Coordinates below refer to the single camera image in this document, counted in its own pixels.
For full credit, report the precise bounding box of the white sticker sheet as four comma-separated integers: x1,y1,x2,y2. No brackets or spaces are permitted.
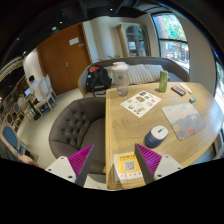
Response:
121,91,161,118

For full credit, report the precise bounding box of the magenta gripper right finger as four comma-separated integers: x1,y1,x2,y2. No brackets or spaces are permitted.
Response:
134,143,184,185

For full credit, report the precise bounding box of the black and red backpack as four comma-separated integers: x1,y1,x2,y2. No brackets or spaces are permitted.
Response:
86,65,112,96

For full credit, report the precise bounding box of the white chair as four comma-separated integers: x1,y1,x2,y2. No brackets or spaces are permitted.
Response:
35,78,55,113

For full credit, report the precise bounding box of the pastel illustrated mouse pad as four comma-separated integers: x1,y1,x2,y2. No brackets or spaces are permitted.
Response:
162,103,205,141

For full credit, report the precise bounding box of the yellow QR code sign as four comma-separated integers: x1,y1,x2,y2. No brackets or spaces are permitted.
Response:
114,153,143,181

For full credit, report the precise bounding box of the white and blue computer mouse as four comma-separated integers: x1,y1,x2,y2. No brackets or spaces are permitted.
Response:
145,125,168,148

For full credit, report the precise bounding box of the clear plastic shaker bottle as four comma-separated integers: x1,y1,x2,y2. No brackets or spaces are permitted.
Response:
112,62,129,96

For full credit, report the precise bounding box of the small teal eraser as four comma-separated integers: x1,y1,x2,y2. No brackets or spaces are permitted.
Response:
189,97,196,103

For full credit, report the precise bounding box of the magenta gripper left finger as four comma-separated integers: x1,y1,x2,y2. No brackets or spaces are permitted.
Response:
45,143,95,187

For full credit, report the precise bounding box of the green drink can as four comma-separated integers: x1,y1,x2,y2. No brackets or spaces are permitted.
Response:
159,70,168,93

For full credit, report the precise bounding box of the seated person in white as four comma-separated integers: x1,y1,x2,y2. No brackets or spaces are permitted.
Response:
29,75,43,102

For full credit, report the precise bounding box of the blue round chair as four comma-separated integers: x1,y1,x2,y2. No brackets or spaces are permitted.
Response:
3,126,18,148

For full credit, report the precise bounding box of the grey tufted armchair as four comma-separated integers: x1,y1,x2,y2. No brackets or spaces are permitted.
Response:
49,97,106,174

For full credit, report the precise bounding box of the black makeup palette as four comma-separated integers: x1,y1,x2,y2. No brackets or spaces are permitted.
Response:
171,86,186,96

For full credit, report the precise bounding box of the wooden door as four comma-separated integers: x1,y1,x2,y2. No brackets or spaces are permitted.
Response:
37,23,92,95

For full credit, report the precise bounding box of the grey sofa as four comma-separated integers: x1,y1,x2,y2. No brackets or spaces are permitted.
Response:
77,56,191,98

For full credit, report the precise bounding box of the striped cushion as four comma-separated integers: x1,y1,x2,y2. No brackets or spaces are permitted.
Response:
106,64,163,85

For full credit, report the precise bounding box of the cream pen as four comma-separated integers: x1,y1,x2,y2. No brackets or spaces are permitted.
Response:
180,83,192,94

